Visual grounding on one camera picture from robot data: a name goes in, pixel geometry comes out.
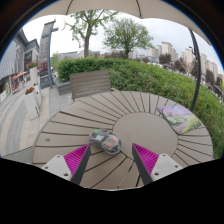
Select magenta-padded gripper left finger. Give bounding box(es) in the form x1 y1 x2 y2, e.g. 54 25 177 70
41 143 92 186

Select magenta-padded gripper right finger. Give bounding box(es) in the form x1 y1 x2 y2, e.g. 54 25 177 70
131 143 184 186

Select transparent computer mouse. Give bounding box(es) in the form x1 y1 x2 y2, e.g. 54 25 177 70
87 128 124 156

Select floral print mouse pad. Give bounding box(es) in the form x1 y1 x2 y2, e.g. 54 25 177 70
155 104 203 135

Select white planter box with flowers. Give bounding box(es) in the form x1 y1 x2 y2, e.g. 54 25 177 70
23 86 43 121
26 61 41 86

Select brown slatted outdoor chair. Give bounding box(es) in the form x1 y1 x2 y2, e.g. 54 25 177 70
68 69 118 101

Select dark curved umbrella pole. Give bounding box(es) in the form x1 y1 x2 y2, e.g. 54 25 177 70
187 28 202 113

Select tall grey sign pillar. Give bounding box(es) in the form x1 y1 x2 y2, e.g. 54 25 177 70
38 19 60 90

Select distant apartment buildings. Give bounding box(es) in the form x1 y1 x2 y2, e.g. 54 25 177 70
131 41 224 86

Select grey shopfront building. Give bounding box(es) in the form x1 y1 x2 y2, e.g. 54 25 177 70
0 29 41 103

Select tall bare-trunk tree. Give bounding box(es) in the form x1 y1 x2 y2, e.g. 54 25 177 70
64 9 120 59

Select round leafy green tree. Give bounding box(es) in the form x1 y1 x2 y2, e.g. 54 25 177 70
102 17 155 59

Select beige patio umbrella canopy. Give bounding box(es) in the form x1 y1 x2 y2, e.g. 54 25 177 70
28 0 214 47

